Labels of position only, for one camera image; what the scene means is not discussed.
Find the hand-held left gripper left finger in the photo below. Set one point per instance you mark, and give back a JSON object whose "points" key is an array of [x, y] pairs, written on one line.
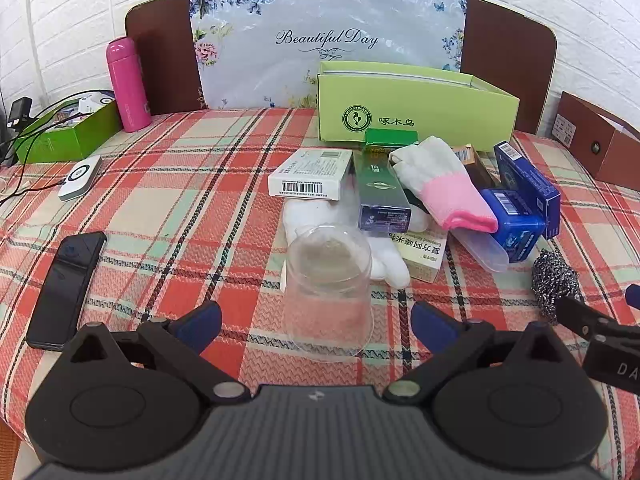
{"points": [[200, 321]]}

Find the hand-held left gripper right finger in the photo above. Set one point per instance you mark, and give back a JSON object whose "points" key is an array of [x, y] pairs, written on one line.
{"points": [[431, 321]]}

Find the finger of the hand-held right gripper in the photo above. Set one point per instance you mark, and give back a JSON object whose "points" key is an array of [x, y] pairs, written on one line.
{"points": [[575, 315], [634, 297]]}

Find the yellow-green medicine box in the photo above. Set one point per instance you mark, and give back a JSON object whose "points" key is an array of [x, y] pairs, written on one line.
{"points": [[420, 255]]}

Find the clear plastic cup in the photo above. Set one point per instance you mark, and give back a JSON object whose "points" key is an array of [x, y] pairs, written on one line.
{"points": [[327, 310]]}

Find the white and pink glove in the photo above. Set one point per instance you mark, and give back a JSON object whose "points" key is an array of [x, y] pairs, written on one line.
{"points": [[440, 180]]}

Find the white barcode medicine box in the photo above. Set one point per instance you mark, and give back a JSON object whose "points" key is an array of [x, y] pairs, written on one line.
{"points": [[310, 175]]}

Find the light green cardboard box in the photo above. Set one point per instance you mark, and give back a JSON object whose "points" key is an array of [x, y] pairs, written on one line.
{"points": [[425, 115]]}

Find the steel wool scrubber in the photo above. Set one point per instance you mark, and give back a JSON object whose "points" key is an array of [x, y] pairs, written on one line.
{"points": [[555, 275]]}

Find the clear plastic container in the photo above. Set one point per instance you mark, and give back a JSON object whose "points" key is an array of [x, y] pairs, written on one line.
{"points": [[485, 252]]}

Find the plaid bed sheet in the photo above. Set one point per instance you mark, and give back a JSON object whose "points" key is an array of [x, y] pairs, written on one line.
{"points": [[175, 220]]}

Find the blue bottle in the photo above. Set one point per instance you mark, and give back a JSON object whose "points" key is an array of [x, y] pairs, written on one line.
{"points": [[515, 225]]}

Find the dark blue tall box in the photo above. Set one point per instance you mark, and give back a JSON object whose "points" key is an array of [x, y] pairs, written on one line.
{"points": [[532, 185]]}

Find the black smartphone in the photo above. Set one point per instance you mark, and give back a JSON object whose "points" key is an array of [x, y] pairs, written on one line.
{"points": [[65, 285]]}

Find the dark green long box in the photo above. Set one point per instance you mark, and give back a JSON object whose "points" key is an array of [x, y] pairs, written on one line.
{"points": [[380, 190]]}

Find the brown cardboard box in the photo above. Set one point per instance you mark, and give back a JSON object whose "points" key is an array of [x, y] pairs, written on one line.
{"points": [[600, 145]]}

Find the brown gold small box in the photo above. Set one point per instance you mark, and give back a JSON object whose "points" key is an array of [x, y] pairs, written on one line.
{"points": [[480, 170]]}

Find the white rounded device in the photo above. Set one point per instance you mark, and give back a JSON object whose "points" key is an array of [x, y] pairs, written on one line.
{"points": [[80, 177]]}

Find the small green box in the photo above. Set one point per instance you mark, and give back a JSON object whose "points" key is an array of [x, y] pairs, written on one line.
{"points": [[392, 137]]}

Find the dark green open box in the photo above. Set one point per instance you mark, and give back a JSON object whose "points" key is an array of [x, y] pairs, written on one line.
{"points": [[75, 135]]}

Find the pink thermos bottle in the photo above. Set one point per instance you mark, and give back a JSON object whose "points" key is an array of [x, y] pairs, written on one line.
{"points": [[127, 85]]}

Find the floral clear plastic bag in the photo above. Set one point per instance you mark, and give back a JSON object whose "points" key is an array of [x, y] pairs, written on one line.
{"points": [[300, 75]]}

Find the dark brown chair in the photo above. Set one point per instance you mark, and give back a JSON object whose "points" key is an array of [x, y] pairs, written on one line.
{"points": [[160, 50]]}

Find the black charger device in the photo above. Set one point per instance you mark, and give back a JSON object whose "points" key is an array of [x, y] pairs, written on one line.
{"points": [[19, 112]]}

